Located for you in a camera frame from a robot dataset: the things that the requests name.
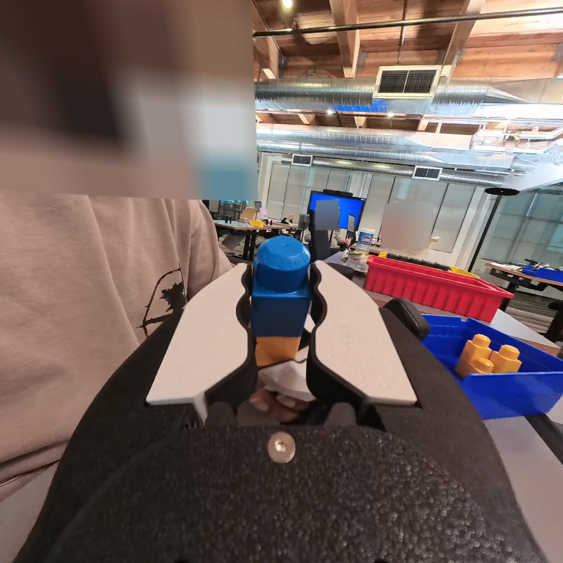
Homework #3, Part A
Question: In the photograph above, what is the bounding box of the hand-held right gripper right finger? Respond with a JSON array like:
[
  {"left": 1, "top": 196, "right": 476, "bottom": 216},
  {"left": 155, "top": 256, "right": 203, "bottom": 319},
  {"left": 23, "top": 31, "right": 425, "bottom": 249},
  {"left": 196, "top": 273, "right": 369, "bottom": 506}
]
[{"left": 306, "top": 261, "right": 418, "bottom": 407}]

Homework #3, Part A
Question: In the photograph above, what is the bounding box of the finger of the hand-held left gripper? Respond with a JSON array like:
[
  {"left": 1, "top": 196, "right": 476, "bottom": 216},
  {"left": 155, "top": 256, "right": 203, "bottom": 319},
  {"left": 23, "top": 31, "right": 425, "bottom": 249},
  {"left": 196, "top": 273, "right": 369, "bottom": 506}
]
[{"left": 259, "top": 360, "right": 316, "bottom": 402}]

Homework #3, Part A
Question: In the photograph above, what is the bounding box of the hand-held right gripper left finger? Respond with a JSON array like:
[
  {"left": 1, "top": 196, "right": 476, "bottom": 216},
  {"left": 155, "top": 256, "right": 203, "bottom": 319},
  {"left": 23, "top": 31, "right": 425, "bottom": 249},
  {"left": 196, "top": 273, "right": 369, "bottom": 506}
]
[{"left": 145, "top": 263, "right": 259, "bottom": 424}]

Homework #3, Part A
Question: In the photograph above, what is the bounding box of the yellow mega block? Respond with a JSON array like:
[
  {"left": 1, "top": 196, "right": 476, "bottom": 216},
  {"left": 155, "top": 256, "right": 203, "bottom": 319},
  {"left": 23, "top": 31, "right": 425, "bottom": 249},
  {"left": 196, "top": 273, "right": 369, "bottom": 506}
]
[
  {"left": 489, "top": 344, "right": 523, "bottom": 374},
  {"left": 255, "top": 335, "right": 303, "bottom": 367},
  {"left": 455, "top": 334, "right": 494, "bottom": 379}
]

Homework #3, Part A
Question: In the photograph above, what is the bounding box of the blue mega block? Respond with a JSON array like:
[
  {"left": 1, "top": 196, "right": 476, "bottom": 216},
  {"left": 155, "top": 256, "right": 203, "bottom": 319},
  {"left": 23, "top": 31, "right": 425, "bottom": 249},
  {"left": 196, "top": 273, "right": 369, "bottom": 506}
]
[{"left": 250, "top": 236, "right": 312, "bottom": 342}]

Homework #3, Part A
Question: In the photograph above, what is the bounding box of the blue plastic bin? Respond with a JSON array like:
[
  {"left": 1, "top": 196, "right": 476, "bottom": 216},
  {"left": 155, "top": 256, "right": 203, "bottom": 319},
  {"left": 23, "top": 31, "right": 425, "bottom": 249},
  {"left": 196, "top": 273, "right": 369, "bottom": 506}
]
[{"left": 420, "top": 313, "right": 563, "bottom": 421}]

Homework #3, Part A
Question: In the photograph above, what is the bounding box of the person's left hand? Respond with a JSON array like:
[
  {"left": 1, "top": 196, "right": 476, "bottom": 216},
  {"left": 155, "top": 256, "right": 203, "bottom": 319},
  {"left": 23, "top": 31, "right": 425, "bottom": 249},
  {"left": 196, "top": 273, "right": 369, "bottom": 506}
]
[{"left": 248, "top": 389, "right": 311, "bottom": 424}]

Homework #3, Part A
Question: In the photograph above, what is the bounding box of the black chair armrest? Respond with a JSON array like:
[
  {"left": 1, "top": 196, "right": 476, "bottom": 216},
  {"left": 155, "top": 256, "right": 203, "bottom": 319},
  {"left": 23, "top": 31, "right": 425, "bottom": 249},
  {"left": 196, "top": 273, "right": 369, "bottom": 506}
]
[{"left": 382, "top": 297, "right": 431, "bottom": 342}]

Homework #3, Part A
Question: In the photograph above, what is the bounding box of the red plastic bin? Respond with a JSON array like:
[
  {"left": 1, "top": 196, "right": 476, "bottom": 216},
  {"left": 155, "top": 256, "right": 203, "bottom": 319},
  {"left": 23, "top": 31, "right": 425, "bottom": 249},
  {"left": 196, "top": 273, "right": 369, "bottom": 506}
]
[{"left": 364, "top": 255, "right": 515, "bottom": 324}]

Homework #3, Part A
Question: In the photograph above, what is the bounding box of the person's beige shirt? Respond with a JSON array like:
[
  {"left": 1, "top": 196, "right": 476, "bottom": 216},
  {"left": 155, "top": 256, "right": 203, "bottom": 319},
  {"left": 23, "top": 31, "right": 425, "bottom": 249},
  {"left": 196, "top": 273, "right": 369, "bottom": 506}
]
[{"left": 0, "top": 189, "right": 235, "bottom": 503}]

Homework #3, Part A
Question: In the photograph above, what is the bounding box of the blue monitor screen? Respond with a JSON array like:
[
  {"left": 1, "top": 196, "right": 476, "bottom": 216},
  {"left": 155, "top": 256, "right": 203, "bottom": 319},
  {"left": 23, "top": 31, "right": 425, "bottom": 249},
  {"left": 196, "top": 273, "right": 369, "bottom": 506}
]
[{"left": 307, "top": 189, "right": 367, "bottom": 232}]

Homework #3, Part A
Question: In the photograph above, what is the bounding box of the wooden office desk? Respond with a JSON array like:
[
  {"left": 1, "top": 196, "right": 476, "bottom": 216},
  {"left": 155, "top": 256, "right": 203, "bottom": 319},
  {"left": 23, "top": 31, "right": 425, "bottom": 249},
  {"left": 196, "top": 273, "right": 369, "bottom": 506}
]
[{"left": 484, "top": 261, "right": 563, "bottom": 301}]

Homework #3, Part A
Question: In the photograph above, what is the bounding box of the small blue bin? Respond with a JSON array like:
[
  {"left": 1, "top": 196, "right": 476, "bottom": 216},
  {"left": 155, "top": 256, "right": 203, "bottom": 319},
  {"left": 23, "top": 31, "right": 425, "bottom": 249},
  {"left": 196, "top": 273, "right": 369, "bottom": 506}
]
[{"left": 523, "top": 265, "right": 563, "bottom": 283}]

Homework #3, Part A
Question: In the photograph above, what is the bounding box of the black floor lamp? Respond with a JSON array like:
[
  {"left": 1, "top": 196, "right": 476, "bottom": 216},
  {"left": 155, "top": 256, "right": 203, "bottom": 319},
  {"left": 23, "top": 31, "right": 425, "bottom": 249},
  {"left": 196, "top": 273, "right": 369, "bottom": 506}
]
[{"left": 467, "top": 187, "right": 521, "bottom": 274}]

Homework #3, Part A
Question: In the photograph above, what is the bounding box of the ceiling air vent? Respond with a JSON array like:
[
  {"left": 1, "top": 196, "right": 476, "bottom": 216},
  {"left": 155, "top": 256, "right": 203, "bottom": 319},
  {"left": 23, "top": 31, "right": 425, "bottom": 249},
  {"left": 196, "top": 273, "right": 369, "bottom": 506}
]
[{"left": 373, "top": 65, "right": 441, "bottom": 99}]

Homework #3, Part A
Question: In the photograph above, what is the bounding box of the silver ventilation duct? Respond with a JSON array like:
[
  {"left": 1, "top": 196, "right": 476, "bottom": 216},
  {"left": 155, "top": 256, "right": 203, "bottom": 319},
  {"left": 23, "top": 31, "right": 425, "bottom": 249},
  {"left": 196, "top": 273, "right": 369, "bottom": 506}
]
[{"left": 254, "top": 72, "right": 563, "bottom": 185}]

